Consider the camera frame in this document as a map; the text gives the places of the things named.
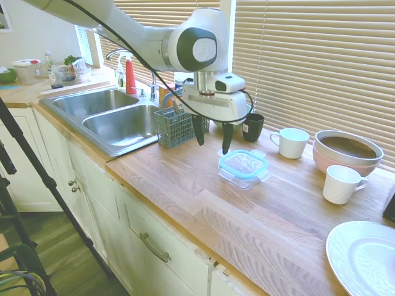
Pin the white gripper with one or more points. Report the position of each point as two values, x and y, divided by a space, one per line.
216 106

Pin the clear lid with blue rim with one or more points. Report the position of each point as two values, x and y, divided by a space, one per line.
243 163

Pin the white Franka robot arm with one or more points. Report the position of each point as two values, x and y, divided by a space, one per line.
139 34

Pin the clear glass food container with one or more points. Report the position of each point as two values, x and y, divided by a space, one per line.
243 185

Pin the clear plastic produce container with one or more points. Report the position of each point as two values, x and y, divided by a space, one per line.
78 73

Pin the white lidded food tub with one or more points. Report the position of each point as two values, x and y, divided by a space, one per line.
27 72

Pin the grey plastic cutlery basket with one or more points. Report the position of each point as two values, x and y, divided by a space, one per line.
176 132

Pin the black cup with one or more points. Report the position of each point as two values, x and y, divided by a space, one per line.
253 126

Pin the mint green bowl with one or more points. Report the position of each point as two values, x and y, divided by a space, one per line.
250 108

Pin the metal cutlery piece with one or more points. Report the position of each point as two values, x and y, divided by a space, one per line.
176 106

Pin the white wipes canister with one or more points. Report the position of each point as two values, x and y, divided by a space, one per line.
179 83

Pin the orange box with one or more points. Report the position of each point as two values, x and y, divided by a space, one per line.
163 94

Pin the chrome kitchen faucet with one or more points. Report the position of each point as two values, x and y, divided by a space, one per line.
152 92

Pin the wide white mug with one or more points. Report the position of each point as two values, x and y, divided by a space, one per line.
293 145

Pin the chrome soap pump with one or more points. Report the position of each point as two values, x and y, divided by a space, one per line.
142 92

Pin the stainless steel sink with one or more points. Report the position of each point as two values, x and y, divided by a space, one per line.
117 129

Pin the red spray bottle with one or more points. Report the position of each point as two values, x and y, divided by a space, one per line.
130 77

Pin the clear soap bottle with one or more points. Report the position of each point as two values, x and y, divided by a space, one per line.
120 78

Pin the pink bowl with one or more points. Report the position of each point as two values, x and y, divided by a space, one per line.
321 161

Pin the wide beige window blind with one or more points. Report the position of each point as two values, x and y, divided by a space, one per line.
324 61

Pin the small white cup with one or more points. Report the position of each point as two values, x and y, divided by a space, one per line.
339 185

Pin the grey bowl with brown inside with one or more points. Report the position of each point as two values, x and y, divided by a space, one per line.
348 146

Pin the white lower cabinet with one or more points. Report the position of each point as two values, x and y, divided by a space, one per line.
92 200

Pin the metal cabinet knob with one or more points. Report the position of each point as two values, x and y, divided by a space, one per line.
76 189
72 182

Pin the small white window blind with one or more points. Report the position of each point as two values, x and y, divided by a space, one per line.
82 46

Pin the bunch of green herbs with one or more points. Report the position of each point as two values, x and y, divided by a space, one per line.
72 59

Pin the dark sauce jar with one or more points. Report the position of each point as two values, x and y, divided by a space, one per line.
56 79

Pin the black tripod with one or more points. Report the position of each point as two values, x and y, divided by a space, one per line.
46 179

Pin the clear plastic bottle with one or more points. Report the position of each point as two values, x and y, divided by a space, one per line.
47 60

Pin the black toaster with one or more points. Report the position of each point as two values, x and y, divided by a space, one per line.
390 212

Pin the white plate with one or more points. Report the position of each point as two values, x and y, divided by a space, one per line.
364 262

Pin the dark green clamp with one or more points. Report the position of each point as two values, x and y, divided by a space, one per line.
18 262

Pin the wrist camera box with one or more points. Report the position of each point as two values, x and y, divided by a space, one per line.
228 83

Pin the framed wall picture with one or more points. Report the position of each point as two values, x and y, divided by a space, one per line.
4 15

